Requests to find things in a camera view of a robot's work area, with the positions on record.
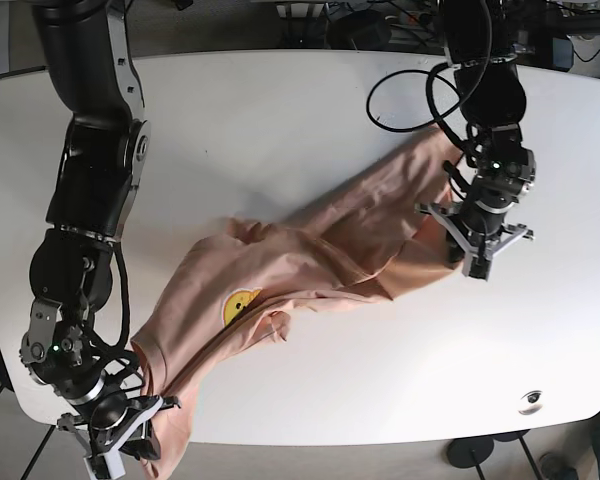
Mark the right chrome table grommet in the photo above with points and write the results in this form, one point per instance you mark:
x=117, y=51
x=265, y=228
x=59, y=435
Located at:
x=530, y=403

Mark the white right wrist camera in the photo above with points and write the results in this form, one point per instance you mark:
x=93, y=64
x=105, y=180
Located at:
x=104, y=466

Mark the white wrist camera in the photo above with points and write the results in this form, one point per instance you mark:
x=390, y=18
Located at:
x=476, y=266
x=104, y=466

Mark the black round stand base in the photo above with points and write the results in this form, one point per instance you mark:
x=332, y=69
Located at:
x=469, y=452

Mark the black electronics box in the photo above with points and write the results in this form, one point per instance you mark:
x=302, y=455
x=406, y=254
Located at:
x=562, y=54

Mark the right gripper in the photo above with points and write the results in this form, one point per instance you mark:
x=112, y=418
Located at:
x=102, y=382

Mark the beige T-shirt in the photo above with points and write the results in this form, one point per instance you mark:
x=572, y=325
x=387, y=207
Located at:
x=362, y=243

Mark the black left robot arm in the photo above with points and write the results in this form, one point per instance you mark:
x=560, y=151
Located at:
x=490, y=96

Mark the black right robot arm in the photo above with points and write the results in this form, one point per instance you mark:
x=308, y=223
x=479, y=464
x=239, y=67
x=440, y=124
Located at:
x=80, y=260

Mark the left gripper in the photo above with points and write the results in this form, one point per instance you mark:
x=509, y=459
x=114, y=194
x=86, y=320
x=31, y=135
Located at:
x=484, y=190

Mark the grey sneaker shoe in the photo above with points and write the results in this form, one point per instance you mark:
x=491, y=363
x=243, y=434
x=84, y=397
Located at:
x=554, y=467

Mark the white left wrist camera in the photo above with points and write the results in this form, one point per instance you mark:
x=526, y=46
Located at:
x=476, y=266

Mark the black power adapter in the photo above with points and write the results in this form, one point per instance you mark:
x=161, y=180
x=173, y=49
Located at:
x=359, y=30

